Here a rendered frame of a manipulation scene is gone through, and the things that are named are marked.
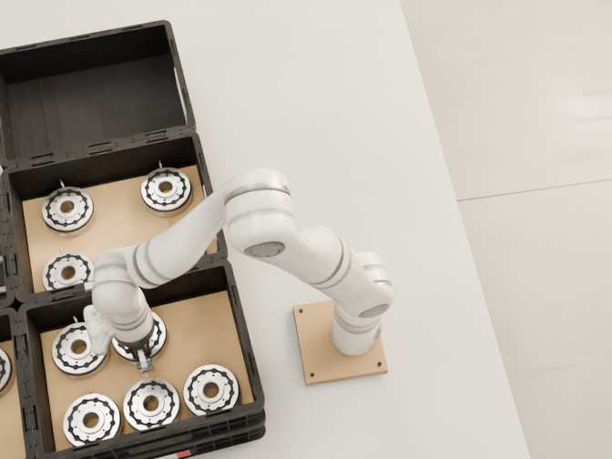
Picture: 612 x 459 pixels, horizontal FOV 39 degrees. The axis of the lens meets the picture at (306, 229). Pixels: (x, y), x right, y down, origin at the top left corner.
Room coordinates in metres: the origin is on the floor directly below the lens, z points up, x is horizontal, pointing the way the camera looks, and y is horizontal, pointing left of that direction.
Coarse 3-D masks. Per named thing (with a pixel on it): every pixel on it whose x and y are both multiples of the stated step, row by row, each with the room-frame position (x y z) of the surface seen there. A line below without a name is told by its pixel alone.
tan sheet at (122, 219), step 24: (192, 168) 0.96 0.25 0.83; (96, 192) 0.89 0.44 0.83; (120, 192) 0.89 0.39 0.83; (192, 192) 0.90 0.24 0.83; (96, 216) 0.83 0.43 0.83; (120, 216) 0.83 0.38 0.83; (144, 216) 0.84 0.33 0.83; (48, 240) 0.77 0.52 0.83; (72, 240) 0.77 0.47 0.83; (96, 240) 0.77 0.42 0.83; (120, 240) 0.78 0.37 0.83; (144, 240) 0.78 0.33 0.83
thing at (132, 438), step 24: (216, 264) 0.69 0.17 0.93; (24, 312) 0.57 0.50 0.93; (240, 312) 0.60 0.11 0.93; (24, 336) 0.53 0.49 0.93; (24, 360) 0.48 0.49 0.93; (240, 408) 0.42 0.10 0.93; (144, 432) 0.37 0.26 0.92; (168, 432) 0.37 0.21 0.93; (48, 456) 0.32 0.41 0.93; (72, 456) 0.32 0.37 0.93
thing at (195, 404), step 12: (192, 372) 0.50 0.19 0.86; (204, 372) 0.50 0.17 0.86; (216, 372) 0.50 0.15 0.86; (228, 372) 0.50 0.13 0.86; (192, 384) 0.48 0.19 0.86; (228, 384) 0.48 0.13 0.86; (192, 396) 0.45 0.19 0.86; (228, 396) 0.46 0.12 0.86; (192, 408) 0.43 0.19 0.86; (204, 408) 0.43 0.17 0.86; (216, 408) 0.43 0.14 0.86
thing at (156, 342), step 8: (152, 312) 0.61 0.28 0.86; (160, 320) 0.60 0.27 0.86; (160, 328) 0.58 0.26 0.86; (152, 336) 0.56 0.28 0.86; (160, 336) 0.57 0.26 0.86; (152, 344) 0.55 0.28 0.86; (160, 344) 0.55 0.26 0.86; (120, 352) 0.53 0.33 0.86; (128, 352) 0.53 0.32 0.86; (152, 352) 0.53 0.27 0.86; (136, 360) 0.52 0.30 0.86
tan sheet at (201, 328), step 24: (168, 312) 0.63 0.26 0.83; (192, 312) 0.63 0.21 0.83; (216, 312) 0.63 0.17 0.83; (48, 336) 0.56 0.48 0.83; (168, 336) 0.58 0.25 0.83; (192, 336) 0.58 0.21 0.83; (216, 336) 0.58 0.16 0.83; (48, 360) 0.52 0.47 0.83; (120, 360) 0.53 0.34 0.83; (168, 360) 0.53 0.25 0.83; (192, 360) 0.53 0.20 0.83; (216, 360) 0.54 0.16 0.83; (240, 360) 0.54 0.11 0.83; (48, 384) 0.47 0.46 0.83; (72, 384) 0.47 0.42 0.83; (96, 384) 0.47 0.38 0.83; (120, 384) 0.48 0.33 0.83; (240, 384) 0.49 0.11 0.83; (120, 408) 0.43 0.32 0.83
